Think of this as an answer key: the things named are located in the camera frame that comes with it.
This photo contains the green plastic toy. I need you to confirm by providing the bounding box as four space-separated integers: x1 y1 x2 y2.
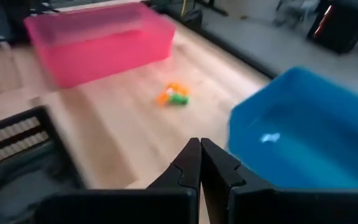
168 94 190 106

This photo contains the pink plastic bin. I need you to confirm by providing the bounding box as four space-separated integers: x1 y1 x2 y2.
23 2 177 90

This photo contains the black tripod stand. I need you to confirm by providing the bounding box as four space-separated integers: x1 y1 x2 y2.
194 0 230 17

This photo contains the orange plastic spider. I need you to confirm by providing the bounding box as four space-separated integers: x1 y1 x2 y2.
168 82 190 96
155 91 171 108

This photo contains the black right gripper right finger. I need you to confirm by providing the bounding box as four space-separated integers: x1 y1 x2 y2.
200 138 277 224

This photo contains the black slotted plastic basket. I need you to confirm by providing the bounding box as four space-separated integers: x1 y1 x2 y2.
0 105 85 224

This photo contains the blue plastic bin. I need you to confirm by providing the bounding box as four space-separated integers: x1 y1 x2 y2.
227 66 358 189

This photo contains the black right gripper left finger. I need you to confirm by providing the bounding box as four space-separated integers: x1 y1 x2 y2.
147 138 203 224

